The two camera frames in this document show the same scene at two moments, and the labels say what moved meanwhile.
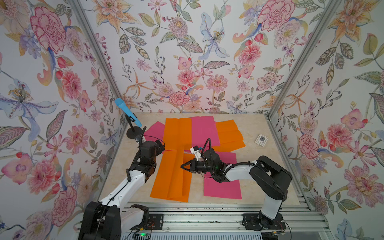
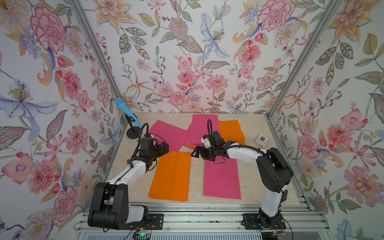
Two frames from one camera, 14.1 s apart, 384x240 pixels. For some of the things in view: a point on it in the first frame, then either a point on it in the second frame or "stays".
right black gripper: [194, 167] → [203, 148]
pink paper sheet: [228, 189] stays
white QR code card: [261, 140] stays
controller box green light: [142, 236] stays
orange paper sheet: [230, 137] stays
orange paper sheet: [178, 134] → [171, 179]
